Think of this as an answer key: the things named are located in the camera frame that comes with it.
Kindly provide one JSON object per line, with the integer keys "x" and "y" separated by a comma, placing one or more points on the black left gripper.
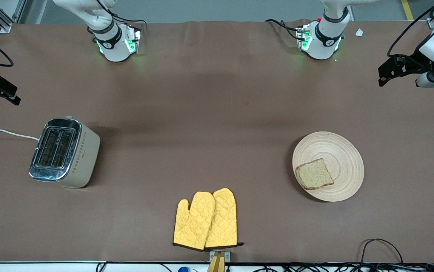
{"x": 417, "y": 61}

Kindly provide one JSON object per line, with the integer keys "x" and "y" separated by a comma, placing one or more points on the round wooden plate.
{"x": 337, "y": 151}

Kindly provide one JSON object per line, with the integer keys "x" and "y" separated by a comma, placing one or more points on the brown bread slice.
{"x": 315, "y": 175}

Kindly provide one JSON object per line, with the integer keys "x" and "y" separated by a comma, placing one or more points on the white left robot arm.
{"x": 324, "y": 41}

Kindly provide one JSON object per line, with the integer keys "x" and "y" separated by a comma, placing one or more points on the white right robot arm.
{"x": 115, "y": 49}

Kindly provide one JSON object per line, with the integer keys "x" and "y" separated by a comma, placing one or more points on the cream and chrome toaster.
{"x": 85, "y": 158}

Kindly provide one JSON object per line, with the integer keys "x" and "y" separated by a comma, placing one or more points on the small white paper scrap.
{"x": 359, "y": 32}

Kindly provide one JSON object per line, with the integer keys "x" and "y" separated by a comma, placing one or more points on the brown table cover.
{"x": 217, "y": 94}

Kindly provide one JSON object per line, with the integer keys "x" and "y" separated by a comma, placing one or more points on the yellow quilted oven mitt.
{"x": 194, "y": 226}
{"x": 224, "y": 223}

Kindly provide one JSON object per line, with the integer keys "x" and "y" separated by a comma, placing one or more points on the blue cap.
{"x": 183, "y": 269}

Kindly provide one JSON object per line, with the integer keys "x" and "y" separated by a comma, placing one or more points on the wooden and metal bracket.
{"x": 217, "y": 262}

